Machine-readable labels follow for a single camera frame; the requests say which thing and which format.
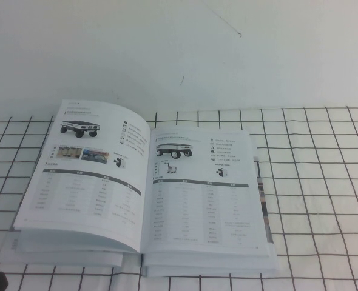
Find white brochure book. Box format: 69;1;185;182
0;98;279;278

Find white black-grid tablecloth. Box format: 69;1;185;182
0;105;358;291

